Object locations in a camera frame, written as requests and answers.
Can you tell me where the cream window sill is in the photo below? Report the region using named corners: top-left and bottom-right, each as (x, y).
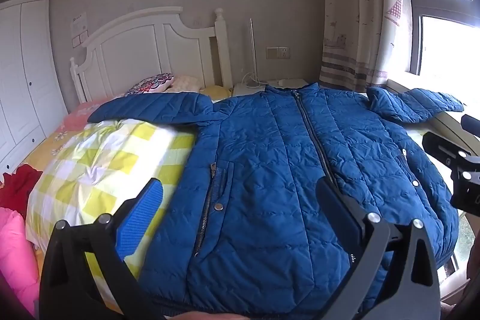
top-left (386, 78), bottom-right (480, 156)

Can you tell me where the cream pillow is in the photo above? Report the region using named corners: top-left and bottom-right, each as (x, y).
top-left (165, 74), bottom-right (205, 94)

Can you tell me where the blue quilted jacket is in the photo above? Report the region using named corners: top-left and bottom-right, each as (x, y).
top-left (87, 83), bottom-right (466, 319)

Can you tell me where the red cloth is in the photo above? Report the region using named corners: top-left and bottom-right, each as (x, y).
top-left (0, 164), bottom-right (44, 219)

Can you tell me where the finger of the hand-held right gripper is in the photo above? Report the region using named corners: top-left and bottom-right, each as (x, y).
top-left (422, 133), bottom-right (480, 219)
top-left (461, 114), bottom-right (480, 135)

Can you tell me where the wall light switch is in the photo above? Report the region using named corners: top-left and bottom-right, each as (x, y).
top-left (72, 31), bottom-right (91, 48)

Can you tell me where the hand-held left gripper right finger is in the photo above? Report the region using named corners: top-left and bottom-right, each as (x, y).
top-left (316, 178), bottom-right (441, 320)

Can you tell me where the white nightstand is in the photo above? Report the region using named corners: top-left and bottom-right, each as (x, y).
top-left (230, 78), bottom-right (306, 97)

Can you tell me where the patterned pillow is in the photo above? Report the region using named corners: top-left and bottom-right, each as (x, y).
top-left (124, 73), bottom-right (175, 97)

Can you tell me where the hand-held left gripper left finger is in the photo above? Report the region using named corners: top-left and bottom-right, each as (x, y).
top-left (38, 178), bottom-right (166, 320)

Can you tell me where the wall socket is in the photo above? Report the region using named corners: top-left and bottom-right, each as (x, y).
top-left (266, 46), bottom-right (291, 59)

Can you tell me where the person's left hand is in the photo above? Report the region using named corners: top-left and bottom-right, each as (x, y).
top-left (165, 312), bottom-right (244, 320)

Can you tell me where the pink orange bed sheet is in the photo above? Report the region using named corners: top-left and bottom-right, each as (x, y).
top-left (41, 99), bottom-right (113, 171)

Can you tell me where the pink cloth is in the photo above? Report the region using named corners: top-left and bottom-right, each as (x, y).
top-left (0, 208), bottom-right (40, 317)

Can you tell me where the printed curtain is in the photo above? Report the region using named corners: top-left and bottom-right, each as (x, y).
top-left (319, 0), bottom-right (413, 93)

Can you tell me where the paper wall note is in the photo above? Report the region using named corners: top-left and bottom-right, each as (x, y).
top-left (70, 12), bottom-right (89, 33)

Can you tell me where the white bed headboard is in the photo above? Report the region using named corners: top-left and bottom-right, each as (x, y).
top-left (69, 7), bottom-right (231, 105)

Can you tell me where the window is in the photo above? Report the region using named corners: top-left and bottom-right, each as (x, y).
top-left (397, 0), bottom-right (480, 107)

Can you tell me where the white wardrobe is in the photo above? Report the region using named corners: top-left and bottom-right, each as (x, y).
top-left (0, 0), bottom-right (70, 174)

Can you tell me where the yellow pillow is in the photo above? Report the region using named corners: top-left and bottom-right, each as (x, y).
top-left (199, 85), bottom-right (233, 103)

